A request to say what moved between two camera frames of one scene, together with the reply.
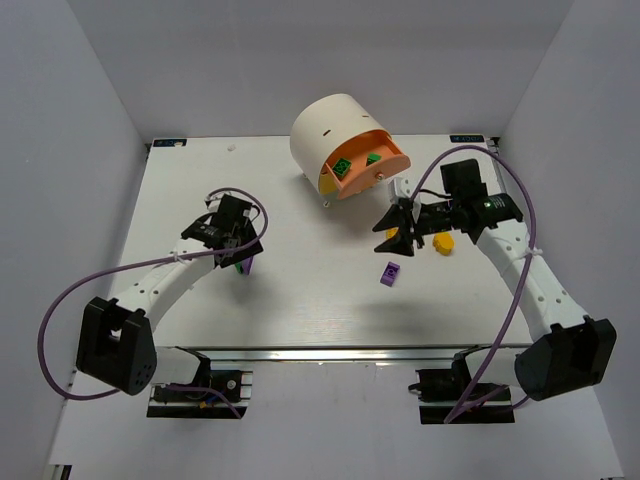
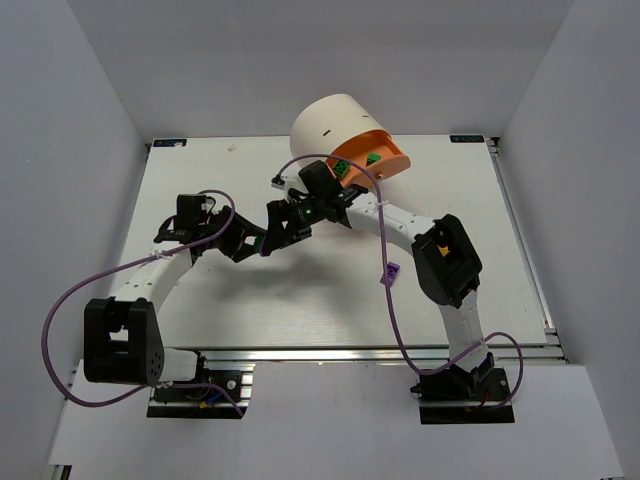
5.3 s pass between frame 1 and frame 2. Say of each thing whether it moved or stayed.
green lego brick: stayed
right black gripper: moved
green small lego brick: stayed
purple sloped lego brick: stayed
